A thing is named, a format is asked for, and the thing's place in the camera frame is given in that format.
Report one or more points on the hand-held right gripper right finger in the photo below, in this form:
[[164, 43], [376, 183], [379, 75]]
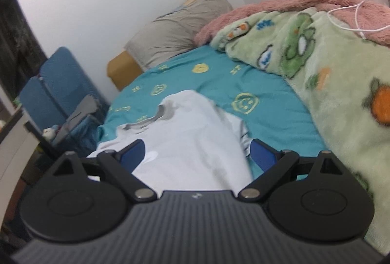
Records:
[[261, 154]]

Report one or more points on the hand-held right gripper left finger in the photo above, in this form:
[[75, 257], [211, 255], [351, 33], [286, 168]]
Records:
[[135, 151]]

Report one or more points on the white t-shirt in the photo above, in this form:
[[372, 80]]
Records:
[[195, 142]]

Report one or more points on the grey cloth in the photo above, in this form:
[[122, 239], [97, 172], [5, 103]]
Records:
[[77, 117]]

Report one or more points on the teal printed bed sheet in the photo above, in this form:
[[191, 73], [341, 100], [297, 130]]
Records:
[[210, 90]]

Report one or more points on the small plush toy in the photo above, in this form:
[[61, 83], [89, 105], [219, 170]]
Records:
[[50, 133]]

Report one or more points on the blue folding chair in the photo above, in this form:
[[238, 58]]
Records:
[[58, 90]]

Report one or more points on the green printed fleece blanket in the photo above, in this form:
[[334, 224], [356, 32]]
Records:
[[332, 75]]

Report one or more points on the white cabinet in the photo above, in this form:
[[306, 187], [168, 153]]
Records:
[[15, 148]]

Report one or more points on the grey pillow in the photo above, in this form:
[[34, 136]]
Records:
[[179, 29]]

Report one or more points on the pink fleece blanket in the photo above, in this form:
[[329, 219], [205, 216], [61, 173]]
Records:
[[274, 9]]

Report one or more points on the dark window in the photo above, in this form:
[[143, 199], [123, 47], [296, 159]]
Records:
[[16, 38]]

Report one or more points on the tan wooden bed frame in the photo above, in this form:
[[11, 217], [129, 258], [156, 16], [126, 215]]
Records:
[[122, 68]]

